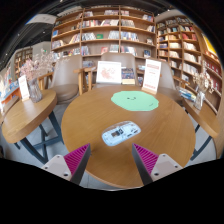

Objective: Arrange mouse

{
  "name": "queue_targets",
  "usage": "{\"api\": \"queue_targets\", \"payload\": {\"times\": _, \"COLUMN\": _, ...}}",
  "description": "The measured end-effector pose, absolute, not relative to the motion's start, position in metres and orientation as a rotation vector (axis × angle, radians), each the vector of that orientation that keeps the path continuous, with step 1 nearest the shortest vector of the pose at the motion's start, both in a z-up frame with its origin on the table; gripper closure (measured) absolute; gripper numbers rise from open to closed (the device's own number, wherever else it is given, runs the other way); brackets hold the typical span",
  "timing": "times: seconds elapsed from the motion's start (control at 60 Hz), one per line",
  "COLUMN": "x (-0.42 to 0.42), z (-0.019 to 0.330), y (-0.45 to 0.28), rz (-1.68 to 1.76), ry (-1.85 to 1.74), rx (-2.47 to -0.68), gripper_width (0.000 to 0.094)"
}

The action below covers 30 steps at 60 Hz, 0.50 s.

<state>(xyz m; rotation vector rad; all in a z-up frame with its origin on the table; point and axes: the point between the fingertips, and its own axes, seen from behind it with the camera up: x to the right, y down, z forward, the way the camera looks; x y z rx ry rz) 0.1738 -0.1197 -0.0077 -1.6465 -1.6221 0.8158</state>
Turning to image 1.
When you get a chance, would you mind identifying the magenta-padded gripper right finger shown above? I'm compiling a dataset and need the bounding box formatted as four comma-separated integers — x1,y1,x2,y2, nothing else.
131,143,184,186

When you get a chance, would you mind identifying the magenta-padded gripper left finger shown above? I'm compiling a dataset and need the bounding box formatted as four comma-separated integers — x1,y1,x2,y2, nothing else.
41,143,92,186

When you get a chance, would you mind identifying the transparent computer mouse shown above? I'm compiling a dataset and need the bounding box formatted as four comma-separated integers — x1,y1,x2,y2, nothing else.
101,120,142,147

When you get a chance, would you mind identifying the green round mouse pad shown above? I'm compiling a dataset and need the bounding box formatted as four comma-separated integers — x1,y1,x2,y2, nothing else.
110,90,160,112

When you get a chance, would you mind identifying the round wooden side table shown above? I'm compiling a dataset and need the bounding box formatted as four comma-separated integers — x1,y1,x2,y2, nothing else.
181,98,223,161
1,89,64,165

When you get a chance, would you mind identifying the colourful magazine stack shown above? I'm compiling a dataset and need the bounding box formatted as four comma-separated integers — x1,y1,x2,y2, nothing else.
176,85,198,103

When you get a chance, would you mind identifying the glass vase with dried flowers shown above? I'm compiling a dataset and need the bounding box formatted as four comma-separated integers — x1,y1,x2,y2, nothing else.
192,63,214,111
19,49,56,104

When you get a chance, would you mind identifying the brown armchair with wooden arms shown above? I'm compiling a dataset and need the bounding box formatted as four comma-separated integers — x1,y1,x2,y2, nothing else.
73,52,139,89
37,54,84,105
156,61,191,103

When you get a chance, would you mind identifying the white sign on wooden base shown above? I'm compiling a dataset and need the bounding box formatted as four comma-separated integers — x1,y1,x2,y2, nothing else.
141,58,162,95

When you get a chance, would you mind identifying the dark book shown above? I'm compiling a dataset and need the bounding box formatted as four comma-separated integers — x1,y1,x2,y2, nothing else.
121,67,136,86

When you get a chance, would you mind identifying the small white table sign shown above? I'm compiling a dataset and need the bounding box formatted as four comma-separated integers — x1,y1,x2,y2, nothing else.
18,74,31,102

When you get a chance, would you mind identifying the white framed picture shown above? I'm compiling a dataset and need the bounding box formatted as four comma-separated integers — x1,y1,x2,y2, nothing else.
95,60,123,85

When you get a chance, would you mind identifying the small wooden bookshelf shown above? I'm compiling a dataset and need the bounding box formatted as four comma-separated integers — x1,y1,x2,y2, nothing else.
13,46,34,81

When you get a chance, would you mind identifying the wooden bookshelf with books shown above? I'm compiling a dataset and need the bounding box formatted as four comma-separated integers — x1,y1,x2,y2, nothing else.
154,13,224,116
50,4,158,68

